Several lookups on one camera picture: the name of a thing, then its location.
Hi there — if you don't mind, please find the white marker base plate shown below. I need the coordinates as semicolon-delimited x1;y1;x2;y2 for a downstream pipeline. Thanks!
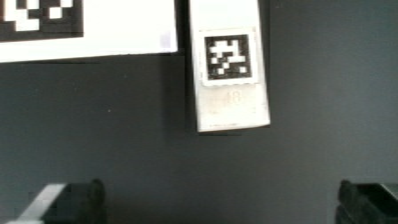
0;0;177;63

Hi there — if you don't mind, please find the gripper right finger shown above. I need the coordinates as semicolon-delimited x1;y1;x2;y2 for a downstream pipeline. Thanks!
335;180;398;224

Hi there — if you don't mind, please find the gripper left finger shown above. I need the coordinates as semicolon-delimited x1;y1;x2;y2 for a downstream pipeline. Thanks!
14;179;106;224

